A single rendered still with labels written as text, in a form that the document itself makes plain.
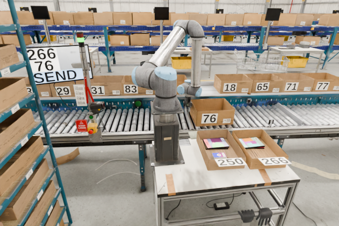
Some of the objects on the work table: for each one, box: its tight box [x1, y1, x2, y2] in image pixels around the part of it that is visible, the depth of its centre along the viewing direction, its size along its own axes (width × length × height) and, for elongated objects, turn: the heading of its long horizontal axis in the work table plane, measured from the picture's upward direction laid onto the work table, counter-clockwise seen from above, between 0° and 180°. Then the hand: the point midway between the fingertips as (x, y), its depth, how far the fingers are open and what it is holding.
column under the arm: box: [149, 114, 185, 167], centre depth 158 cm, size 26×26×33 cm
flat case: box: [203, 137, 229, 150], centre depth 175 cm, size 14×19×2 cm
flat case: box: [239, 137, 265, 149], centre depth 176 cm, size 14×19×2 cm
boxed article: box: [211, 152, 227, 159], centre depth 158 cm, size 6×10×5 cm, turn 95°
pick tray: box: [196, 130, 246, 171], centre depth 165 cm, size 28×38×10 cm
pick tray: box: [232, 129, 289, 170], centre depth 167 cm, size 28×38×10 cm
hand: (186, 111), depth 223 cm, fingers closed
